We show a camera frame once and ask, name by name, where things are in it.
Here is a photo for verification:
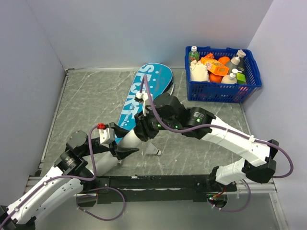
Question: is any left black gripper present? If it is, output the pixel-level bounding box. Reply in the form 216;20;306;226
81;122;140;159

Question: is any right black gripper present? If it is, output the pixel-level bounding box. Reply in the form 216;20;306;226
130;106;178;142

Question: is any white shuttlecock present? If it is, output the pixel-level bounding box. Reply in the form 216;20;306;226
142;143;162;156

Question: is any white shuttlecock tube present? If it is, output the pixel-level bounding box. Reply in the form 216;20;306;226
95;129;142;177

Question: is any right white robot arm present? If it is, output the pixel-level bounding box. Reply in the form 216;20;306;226
133;92;278;191

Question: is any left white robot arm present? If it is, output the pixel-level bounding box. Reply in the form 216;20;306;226
0;123;142;230

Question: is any badminton racket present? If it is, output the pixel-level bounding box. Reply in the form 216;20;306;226
165;80;174;95

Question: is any blue racket cover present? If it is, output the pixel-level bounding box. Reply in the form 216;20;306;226
118;63;174;131

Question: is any beige cloth bag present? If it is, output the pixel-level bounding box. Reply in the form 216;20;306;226
189;60;209;82

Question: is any orange fruit front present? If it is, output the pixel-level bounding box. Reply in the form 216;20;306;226
209;73;223;83

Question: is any orange fruit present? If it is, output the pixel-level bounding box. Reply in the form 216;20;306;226
218;56;230;65
209;73;223;83

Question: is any blue plastic basket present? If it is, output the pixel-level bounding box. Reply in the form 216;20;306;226
185;46;262;103

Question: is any green drink bottle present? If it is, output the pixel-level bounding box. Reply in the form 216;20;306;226
189;46;200;63

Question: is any orange carton box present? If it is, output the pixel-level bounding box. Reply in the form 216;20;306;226
200;57;229;76

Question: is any white pump bottle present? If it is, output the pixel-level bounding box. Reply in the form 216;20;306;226
221;69;242;84

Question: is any orange fruit back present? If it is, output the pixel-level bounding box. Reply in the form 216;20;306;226
218;56;230;65

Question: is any green box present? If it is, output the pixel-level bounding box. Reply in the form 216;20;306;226
236;73;246;84

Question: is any grey pump bottle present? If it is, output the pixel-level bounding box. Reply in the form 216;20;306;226
226;49;246;74

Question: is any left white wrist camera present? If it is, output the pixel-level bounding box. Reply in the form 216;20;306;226
97;123;115;145

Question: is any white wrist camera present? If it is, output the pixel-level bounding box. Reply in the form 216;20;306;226
97;123;115;145
134;91;150;116

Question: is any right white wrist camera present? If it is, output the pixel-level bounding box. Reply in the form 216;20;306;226
134;91;150;116

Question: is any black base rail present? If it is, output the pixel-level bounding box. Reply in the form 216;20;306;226
78;174;237;204

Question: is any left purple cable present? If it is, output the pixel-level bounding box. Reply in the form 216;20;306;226
0;126;126;222

